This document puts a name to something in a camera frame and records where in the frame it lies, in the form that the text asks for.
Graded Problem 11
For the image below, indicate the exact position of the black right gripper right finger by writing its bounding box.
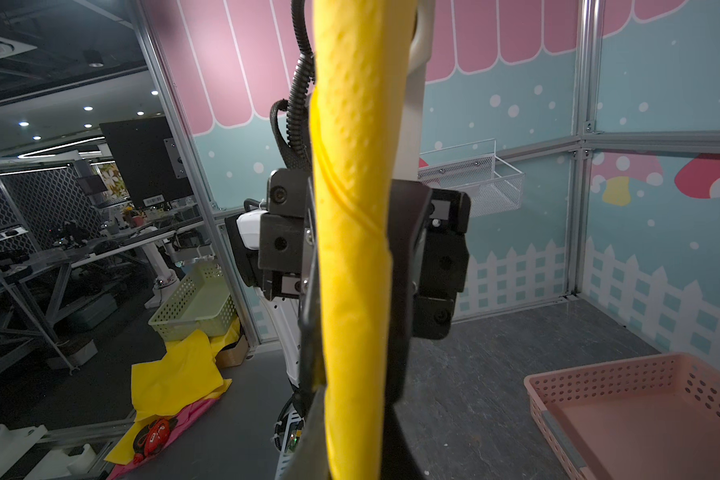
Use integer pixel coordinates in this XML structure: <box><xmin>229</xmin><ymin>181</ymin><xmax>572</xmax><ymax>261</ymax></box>
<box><xmin>380</xmin><ymin>405</ymin><xmax>424</xmax><ymax>480</ymax></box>

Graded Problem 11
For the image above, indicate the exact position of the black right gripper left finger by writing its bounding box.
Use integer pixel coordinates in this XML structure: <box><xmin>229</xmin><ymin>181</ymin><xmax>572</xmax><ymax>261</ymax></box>
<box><xmin>281</xmin><ymin>387</ymin><xmax>330</xmax><ymax>480</ymax></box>

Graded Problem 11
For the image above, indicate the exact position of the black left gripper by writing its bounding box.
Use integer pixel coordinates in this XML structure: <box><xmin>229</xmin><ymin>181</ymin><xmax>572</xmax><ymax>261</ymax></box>
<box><xmin>226</xmin><ymin>169</ymin><xmax>471</xmax><ymax>402</ymax></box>

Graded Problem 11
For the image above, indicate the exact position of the yellow paper napkin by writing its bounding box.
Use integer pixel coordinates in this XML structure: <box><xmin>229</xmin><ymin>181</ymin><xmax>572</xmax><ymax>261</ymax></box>
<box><xmin>310</xmin><ymin>1</ymin><xmax>417</xmax><ymax>479</ymax></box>

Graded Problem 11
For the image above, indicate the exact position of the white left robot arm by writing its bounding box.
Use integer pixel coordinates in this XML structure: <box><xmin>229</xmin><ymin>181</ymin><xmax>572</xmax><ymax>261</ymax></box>
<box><xmin>226</xmin><ymin>1</ymin><xmax>471</xmax><ymax>479</ymax></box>

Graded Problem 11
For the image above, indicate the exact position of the spare yellow napkin pile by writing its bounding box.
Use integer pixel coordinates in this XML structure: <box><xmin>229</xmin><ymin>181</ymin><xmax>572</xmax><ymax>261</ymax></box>
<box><xmin>103</xmin><ymin>316</ymin><xmax>242</xmax><ymax>466</ymax></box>

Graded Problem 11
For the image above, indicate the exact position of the pink cloth on floor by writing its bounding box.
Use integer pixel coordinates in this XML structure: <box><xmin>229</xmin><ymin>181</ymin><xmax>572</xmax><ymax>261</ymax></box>
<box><xmin>106</xmin><ymin>398</ymin><xmax>218</xmax><ymax>479</ymax></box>

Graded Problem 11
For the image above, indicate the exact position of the green perforated plastic basket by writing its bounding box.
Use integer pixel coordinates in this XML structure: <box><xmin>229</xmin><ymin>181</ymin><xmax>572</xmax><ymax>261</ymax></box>
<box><xmin>148</xmin><ymin>261</ymin><xmax>238</xmax><ymax>342</ymax></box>

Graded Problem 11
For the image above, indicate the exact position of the black monitor screen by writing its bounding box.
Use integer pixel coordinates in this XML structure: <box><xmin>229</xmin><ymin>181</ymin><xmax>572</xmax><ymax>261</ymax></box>
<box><xmin>100</xmin><ymin>117</ymin><xmax>194</xmax><ymax>209</ymax></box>

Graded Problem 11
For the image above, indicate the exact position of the pink perforated plastic basket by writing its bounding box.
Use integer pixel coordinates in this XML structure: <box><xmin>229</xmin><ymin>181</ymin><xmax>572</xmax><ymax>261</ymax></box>
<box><xmin>524</xmin><ymin>353</ymin><xmax>720</xmax><ymax>479</ymax></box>

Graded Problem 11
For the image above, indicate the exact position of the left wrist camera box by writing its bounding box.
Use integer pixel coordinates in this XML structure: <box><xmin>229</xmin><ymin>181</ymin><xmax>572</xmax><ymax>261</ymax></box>
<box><xmin>393</xmin><ymin>0</ymin><xmax>435</xmax><ymax>181</ymax></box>

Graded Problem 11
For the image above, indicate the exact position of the white wire wall basket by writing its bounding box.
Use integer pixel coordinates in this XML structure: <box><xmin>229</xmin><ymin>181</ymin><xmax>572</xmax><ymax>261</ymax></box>
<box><xmin>418</xmin><ymin>138</ymin><xmax>525</xmax><ymax>218</ymax></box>

